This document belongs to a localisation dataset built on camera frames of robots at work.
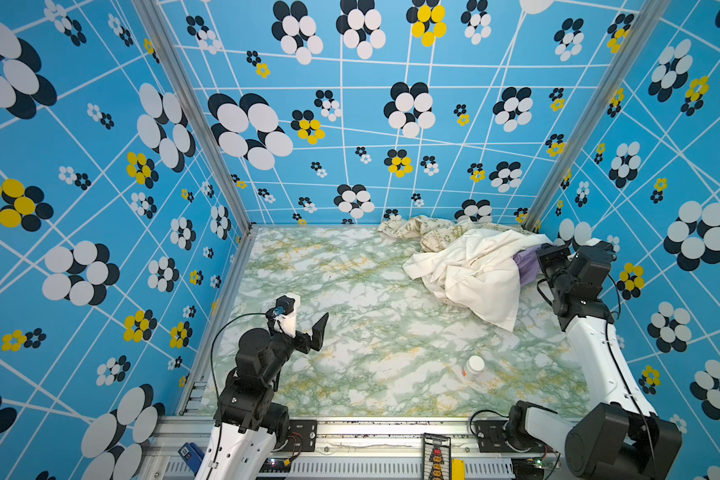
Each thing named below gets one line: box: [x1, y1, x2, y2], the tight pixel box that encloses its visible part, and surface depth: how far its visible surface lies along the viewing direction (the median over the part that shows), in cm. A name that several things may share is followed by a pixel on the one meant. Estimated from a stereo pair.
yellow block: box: [451, 458, 465, 480], surface depth 70 cm
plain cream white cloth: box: [403, 229, 554, 333], surface depth 89 cm
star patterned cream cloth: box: [378, 214, 530, 252], surface depth 114 cm
